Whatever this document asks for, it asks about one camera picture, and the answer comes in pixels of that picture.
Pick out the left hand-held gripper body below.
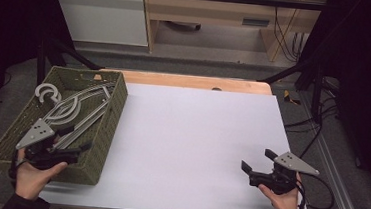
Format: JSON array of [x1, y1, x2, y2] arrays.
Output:
[[13, 115, 84, 174]]

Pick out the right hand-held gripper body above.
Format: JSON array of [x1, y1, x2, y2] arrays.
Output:
[[248, 149, 322, 199]]

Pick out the green woven basket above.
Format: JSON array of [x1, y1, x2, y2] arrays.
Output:
[[0, 61, 131, 189]]

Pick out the person's right hand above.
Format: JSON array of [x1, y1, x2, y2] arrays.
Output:
[[256, 169, 303, 209]]

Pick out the person's left hand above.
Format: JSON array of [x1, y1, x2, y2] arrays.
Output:
[[12, 147, 69, 203]]

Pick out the yellow and black tool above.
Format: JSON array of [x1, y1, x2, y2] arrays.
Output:
[[282, 89, 303, 107]]

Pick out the white board mat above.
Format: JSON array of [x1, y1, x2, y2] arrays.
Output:
[[38, 76, 322, 209]]

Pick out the black curtain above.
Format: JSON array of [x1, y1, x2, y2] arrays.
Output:
[[286, 0, 371, 204], [0, 0, 79, 139]]

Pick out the white cabinet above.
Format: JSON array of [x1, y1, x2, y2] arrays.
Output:
[[43, 0, 153, 48]]

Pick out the light wooden desk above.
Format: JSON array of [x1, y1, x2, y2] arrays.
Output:
[[136, 0, 330, 67]]

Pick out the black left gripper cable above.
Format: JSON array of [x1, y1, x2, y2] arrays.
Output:
[[7, 149, 26, 180]]

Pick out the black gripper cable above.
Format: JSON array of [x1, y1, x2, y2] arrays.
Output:
[[294, 173, 338, 209], [7, 149, 26, 180]]

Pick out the black floor cables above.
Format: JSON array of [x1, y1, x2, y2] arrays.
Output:
[[283, 74, 343, 148]]

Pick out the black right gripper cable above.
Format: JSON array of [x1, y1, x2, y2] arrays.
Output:
[[294, 173, 338, 209]]

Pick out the black frame strut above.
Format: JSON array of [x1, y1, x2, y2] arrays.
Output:
[[256, 56, 327, 123], [33, 36, 108, 93]]

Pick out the black hanging cables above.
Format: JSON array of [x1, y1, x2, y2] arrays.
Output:
[[266, 0, 309, 65]]

